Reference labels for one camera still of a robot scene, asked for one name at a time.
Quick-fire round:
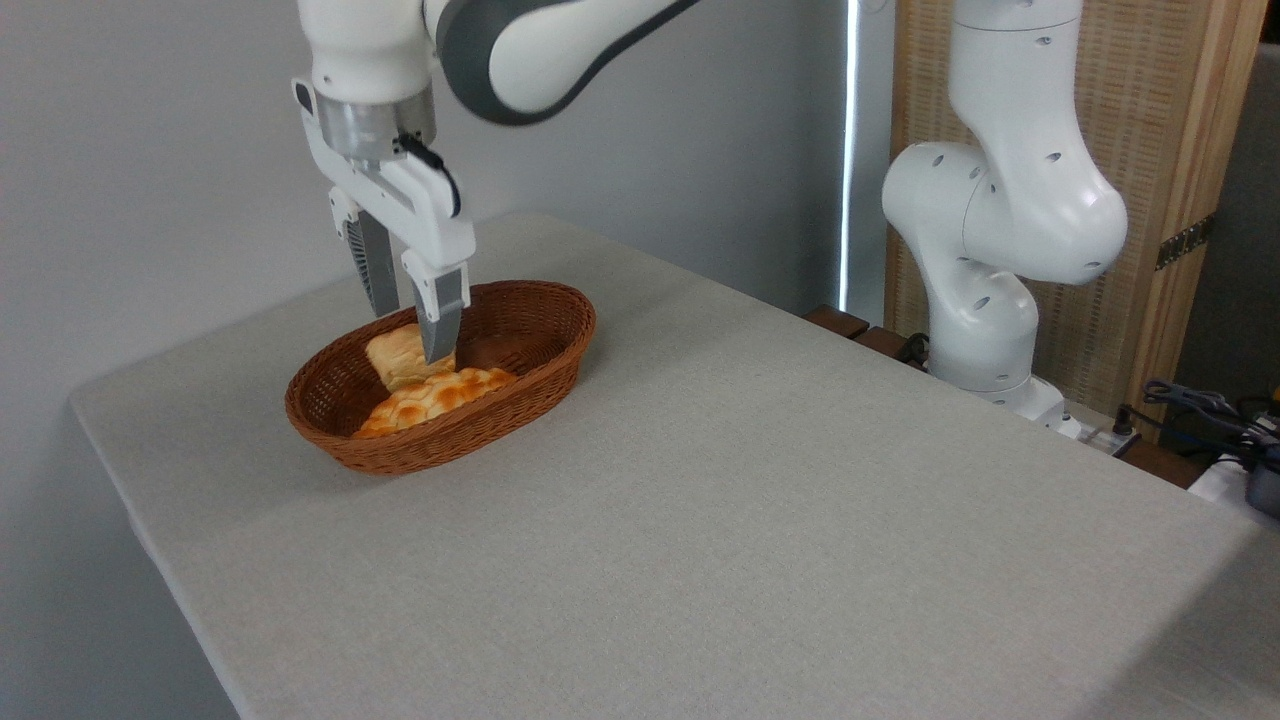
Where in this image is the wooden rattan folding screen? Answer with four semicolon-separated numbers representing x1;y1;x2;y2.
885;0;1269;443

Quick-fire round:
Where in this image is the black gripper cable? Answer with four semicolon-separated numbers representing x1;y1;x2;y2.
396;133;463;219

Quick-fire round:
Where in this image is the brown wicker oval basket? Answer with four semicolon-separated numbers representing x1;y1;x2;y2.
285;280;598;476

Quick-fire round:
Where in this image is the metal screen hinge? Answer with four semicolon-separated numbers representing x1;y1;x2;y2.
1155;213;1219;272

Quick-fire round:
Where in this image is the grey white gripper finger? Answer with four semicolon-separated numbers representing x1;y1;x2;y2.
329;187;402;320
401;249;472;365

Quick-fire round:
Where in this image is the dark grey device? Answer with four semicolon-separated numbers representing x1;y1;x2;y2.
1243;445;1280;520

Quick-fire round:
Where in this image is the black cable bundle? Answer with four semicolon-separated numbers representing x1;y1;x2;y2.
1143;378;1280;453

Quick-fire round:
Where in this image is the grey fabric tablecloth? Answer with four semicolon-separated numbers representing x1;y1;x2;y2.
70;212;1280;720

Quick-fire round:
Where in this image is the long golden braided bread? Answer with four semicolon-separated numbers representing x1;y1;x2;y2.
352;367;518;439

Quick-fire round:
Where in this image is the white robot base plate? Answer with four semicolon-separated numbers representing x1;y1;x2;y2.
1040;398;1143;459

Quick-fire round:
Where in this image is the round orange bread roll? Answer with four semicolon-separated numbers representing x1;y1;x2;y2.
364;322;457;393

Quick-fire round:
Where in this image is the dark brown wooden block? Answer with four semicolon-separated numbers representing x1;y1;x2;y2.
852;325;931;373
804;305;872;341

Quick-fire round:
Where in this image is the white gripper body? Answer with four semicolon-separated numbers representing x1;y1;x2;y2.
298;100;477;273

